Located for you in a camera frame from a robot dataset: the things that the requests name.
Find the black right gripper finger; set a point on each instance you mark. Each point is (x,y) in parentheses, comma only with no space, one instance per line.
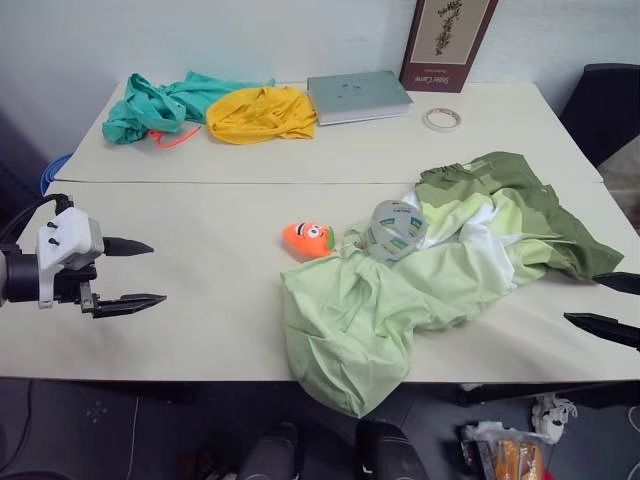
(612,329)
(622,282)

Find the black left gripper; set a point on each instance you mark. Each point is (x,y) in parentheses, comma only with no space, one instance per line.
(70,285)

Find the white sneaker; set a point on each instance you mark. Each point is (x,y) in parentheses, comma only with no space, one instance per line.
(552,417)

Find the plastic snack bag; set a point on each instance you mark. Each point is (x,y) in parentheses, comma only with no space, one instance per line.
(507,452)

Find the teal crumpled cloth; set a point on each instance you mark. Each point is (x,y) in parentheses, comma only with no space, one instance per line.
(150,105)

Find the black chair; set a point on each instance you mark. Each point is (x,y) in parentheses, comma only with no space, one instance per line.
(605,110)

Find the green zip jacket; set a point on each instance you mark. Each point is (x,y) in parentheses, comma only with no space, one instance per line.
(440,285)

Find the orange carrot plush toy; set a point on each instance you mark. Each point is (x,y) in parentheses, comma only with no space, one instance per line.
(307,240)

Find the yellow crumpled cloth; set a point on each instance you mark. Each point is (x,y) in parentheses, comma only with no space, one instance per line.
(260,115)

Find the dark rounded shape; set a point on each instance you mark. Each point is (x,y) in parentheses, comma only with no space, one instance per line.
(272,452)
(390,450)

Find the beige masking tape roll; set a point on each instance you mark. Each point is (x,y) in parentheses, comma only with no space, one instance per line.
(442,119)

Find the grey hardcover book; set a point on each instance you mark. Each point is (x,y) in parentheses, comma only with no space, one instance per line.
(357,95)

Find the brown printed tall box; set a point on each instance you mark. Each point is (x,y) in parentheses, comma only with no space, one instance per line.
(447,40)

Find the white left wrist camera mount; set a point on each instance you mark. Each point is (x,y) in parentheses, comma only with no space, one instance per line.
(70,230)

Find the black table frame bar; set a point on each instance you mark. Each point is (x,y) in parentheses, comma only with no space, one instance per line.
(550,392)

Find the grey duct tape roll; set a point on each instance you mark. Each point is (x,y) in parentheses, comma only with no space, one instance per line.
(392,231)

